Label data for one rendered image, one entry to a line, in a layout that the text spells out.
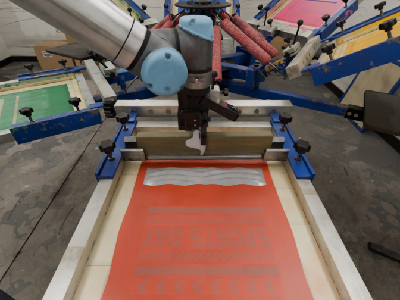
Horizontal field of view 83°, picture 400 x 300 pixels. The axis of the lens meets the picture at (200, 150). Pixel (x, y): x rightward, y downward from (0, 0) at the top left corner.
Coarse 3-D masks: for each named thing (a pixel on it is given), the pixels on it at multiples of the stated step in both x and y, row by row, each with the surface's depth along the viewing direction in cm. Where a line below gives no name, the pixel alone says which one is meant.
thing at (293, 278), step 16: (208, 160) 74; (224, 160) 74; (240, 160) 74; (256, 160) 74; (208, 192) 63; (224, 192) 63; (240, 192) 63; (256, 192) 63; (272, 192) 63; (272, 208) 59; (272, 224) 55; (288, 224) 55; (272, 240) 52; (288, 240) 52; (288, 256) 49; (288, 272) 46; (288, 288) 44; (304, 288) 44
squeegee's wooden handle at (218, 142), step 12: (144, 132) 68; (156, 132) 68; (168, 132) 68; (180, 132) 68; (192, 132) 68; (216, 132) 67; (228, 132) 67; (240, 132) 67; (252, 132) 67; (264, 132) 67; (144, 144) 68; (156, 144) 68; (168, 144) 68; (180, 144) 68; (216, 144) 68; (228, 144) 68; (240, 144) 68; (252, 144) 68; (264, 144) 68
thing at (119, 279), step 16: (160, 160) 74; (176, 160) 74; (192, 160) 74; (144, 176) 68; (144, 192) 63; (160, 192) 63; (176, 192) 63; (192, 192) 63; (128, 208) 59; (144, 208) 59; (128, 224) 55; (128, 240) 52; (128, 256) 49; (112, 272) 46; (128, 272) 46; (112, 288) 44; (128, 288) 44
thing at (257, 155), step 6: (150, 156) 69; (156, 156) 69; (162, 156) 69; (168, 156) 69; (174, 156) 69; (180, 156) 69; (186, 156) 69; (192, 156) 69; (198, 156) 69; (204, 156) 69; (210, 156) 69; (216, 156) 69; (222, 156) 69; (228, 156) 69; (234, 156) 69; (240, 156) 69; (246, 156) 69; (252, 156) 69; (258, 156) 69
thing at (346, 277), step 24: (120, 168) 68; (288, 168) 68; (96, 192) 59; (312, 192) 59; (96, 216) 53; (312, 216) 53; (72, 240) 48; (336, 240) 48; (72, 264) 44; (336, 264) 44; (48, 288) 41; (72, 288) 42; (336, 288) 44; (360, 288) 41
